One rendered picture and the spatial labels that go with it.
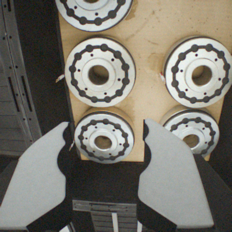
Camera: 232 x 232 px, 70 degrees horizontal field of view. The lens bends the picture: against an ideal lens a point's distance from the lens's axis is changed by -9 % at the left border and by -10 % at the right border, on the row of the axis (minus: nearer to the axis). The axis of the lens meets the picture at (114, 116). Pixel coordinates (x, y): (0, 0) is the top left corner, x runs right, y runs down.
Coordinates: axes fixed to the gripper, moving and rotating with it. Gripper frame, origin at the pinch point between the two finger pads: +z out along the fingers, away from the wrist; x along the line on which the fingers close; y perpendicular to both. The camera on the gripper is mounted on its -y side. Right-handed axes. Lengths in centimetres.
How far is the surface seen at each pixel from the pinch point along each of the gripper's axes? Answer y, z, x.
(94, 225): 45.3, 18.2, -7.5
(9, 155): 19.0, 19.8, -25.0
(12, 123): 10.2, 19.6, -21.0
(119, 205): 19.2, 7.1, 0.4
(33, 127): 4.8, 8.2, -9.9
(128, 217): 39.2, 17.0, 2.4
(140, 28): -5.7, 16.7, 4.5
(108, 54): -2.6, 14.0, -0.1
